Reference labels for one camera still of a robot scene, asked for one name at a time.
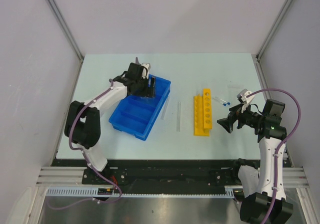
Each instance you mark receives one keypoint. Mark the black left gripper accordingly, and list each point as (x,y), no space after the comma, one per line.
(148,90)

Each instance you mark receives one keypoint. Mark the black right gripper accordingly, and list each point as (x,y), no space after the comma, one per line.
(237,109)

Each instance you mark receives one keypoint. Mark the clear glass test tube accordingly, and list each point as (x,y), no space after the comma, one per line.
(178,127)
(165,108)

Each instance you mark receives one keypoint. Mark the glass flask with white stopper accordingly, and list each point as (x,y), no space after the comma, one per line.
(148,98)

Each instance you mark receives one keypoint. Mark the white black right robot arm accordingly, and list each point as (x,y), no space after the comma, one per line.
(265,199)

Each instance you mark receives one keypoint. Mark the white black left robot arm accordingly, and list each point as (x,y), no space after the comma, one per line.
(83,125)

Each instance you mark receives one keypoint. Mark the blue capped small tube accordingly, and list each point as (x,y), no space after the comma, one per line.
(219,101)
(222,100)

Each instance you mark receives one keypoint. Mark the blue divided plastic bin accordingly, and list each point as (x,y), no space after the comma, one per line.
(136,115)

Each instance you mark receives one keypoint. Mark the yellow test tube rack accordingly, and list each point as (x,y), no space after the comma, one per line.
(202,115)

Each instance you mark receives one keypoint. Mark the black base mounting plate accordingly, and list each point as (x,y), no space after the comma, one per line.
(174,177)

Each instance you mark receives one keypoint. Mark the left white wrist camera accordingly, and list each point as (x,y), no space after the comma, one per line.
(145,68)

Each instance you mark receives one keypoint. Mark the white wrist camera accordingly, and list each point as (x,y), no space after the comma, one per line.
(145,68)
(245,97)

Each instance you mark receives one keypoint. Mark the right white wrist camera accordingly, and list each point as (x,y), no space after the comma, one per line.
(245,97)

